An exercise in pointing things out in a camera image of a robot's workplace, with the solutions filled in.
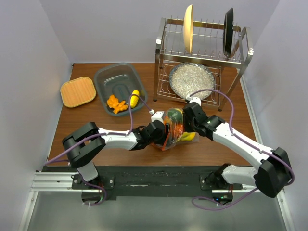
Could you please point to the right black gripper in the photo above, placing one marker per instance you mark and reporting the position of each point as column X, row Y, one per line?
column 186, row 128

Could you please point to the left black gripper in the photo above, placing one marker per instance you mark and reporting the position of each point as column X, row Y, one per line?
column 164, row 136

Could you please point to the clear zip top bag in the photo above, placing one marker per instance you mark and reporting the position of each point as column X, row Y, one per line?
column 175, row 131

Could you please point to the yellow fake corn cob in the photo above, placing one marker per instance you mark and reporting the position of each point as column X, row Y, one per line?
column 134, row 98

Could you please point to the orange fake food piece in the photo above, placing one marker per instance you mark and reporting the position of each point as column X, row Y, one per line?
column 116, row 105

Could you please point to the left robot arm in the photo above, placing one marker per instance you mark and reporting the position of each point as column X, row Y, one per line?
column 85, row 143

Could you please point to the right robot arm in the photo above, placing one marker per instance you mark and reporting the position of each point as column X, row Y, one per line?
column 270, row 169

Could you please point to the green yellow fake fruit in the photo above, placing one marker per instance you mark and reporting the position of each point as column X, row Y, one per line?
column 187, row 136

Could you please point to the green fake lime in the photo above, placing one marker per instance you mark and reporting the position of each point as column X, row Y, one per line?
column 175, row 115

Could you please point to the clear plastic container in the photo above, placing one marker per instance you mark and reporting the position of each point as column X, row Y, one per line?
column 120, row 80

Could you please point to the steel dish rack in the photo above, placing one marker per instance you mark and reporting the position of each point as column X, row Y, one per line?
column 206, row 50

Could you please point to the woven bamboo coaster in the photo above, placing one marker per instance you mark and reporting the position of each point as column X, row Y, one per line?
column 77, row 92

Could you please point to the beige wooden plate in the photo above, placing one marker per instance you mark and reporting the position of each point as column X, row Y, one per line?
column 188, row 29

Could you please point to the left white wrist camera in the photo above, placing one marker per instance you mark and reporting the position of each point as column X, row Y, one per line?
column 158, row 115

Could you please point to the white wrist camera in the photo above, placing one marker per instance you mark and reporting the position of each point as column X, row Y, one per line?
column 190, row 99
column 158, row 115

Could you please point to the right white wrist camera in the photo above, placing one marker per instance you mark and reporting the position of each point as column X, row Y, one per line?
column 190, row 99

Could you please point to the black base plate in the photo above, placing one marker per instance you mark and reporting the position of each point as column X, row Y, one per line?
column 166, row 181

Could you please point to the aluminium rail frame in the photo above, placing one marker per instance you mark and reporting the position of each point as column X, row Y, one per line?
column 59, row 181

